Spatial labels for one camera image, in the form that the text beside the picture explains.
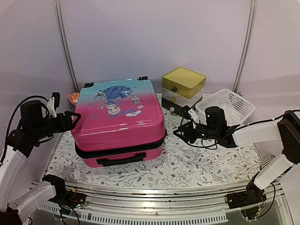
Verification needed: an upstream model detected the aluminium front rail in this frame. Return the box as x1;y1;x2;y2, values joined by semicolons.
30;180;284;223

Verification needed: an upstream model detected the yellow and white storage box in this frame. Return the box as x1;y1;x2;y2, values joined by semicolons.
161;67;206;117

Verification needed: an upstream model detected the metal wall post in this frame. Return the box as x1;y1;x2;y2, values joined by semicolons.
53;0;79;92
232;0;257;93

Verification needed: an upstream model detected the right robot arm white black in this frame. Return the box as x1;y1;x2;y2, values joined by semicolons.
173;106;300;206

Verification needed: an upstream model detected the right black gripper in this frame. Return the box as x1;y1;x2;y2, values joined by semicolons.
174;120;219;143

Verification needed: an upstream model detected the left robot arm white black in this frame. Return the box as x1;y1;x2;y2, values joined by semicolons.
0;97;81;225

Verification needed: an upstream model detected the right metal wall post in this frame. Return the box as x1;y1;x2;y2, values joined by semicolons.
232;0;257;93

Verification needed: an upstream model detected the white plastic mesh basket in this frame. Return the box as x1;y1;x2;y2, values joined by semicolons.
195;89;256;126

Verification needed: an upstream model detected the orange patterned ceramic bowl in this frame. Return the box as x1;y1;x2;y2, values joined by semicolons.
68;92;80;105

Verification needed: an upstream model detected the floral white tablecloth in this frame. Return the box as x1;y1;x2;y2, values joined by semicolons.
44;93;263;188

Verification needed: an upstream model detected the pink and teal kids suitcase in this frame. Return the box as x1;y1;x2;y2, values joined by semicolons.
71;76;167;167

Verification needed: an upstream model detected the left metal wall post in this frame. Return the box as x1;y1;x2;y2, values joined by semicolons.
53;0;79;92

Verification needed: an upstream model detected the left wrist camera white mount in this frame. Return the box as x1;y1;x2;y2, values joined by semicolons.
47;92;60;118

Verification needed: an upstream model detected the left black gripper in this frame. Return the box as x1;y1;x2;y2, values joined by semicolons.
33;110;82;139

